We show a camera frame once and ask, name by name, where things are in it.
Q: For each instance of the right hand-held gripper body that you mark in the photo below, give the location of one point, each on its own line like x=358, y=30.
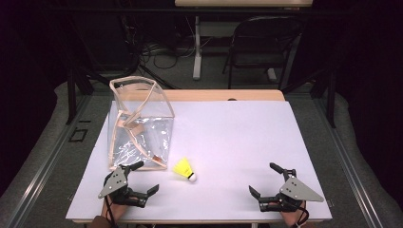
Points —
x=296, y=191

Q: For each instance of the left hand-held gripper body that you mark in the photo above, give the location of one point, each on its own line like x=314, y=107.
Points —
x=114, y=185

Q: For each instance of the clear plastic tote bag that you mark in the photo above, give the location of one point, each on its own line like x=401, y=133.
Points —
x=142, y=139

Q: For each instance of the yellow shuttlecock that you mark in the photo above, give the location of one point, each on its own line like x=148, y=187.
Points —
x=183, y=167

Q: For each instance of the person's right hand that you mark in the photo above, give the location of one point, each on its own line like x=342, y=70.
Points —
x=293, y=217

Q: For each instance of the person's left hand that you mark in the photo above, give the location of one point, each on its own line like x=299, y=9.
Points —
x=115, y=211

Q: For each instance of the black metal stand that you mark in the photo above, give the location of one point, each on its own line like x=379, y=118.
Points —
x=331, y=95
x=71, y=95

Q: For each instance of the wooden table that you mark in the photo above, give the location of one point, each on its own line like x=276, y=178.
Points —
x=221, y=95

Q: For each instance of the black folding chair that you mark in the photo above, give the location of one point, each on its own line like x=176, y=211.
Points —
x=266, y=30

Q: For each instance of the desk with white legs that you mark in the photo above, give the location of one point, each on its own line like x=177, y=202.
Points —
x=244, y=2

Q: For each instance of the metal floor rail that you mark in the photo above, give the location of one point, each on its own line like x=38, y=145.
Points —
x=348, y=164
x=47, y=164

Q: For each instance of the black floor socket frame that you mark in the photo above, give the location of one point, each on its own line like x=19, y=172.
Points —
x=73, y=135

